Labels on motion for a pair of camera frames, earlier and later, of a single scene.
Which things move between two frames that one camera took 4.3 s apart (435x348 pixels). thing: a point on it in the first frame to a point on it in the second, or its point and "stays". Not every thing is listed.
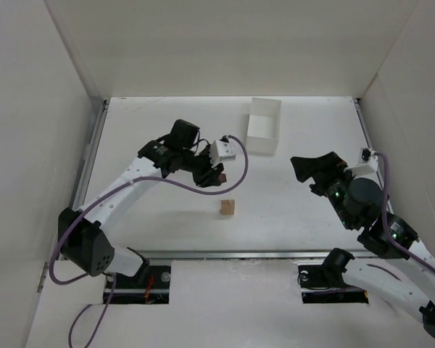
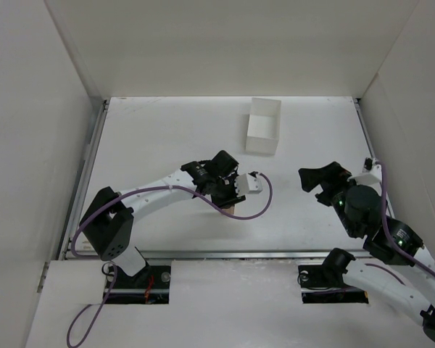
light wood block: (227, 207) stays
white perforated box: (263, 127) stays
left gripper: (204, 168) to (222, 192)
